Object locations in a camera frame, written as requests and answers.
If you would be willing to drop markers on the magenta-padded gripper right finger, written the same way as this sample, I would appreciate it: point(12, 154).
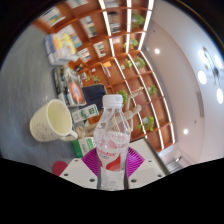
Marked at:
point(146, 172)

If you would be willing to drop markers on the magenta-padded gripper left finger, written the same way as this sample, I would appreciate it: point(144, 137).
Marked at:
point(80, 172)

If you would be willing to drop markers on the clear plastic water bottle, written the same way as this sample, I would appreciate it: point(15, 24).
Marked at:
point(111, 143)

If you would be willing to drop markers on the flat round red coaster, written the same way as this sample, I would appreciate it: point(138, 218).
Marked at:
point(59, 168)

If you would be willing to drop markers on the white partition with dark top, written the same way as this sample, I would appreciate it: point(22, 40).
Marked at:
point(146, 148)

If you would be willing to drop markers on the flat green-white box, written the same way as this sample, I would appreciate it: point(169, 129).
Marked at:
point(83, 146)

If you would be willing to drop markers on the recessed ceiling light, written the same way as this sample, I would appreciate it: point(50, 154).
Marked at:
point(185, 131)
point(157, 51)

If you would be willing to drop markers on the cream ceramic mug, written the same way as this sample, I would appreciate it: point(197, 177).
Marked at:
point(41, 128)

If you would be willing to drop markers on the tall green-white carton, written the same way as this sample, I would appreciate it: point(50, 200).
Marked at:
point(85, 113)

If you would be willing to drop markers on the wooden artist mannequin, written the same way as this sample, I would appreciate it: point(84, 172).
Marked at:
point(136, 109)

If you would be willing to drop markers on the dark blue chair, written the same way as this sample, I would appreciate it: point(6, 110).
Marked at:
point(95, 95)

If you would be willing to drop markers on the ceiling air vent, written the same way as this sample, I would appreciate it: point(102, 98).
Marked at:
point(200, 104)

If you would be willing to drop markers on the multi-bulb ceiling lamp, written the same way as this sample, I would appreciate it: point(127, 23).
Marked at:
point(202, 77)

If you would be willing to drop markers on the wooden wall shelf unit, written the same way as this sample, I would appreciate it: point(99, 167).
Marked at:
point(133, 76)

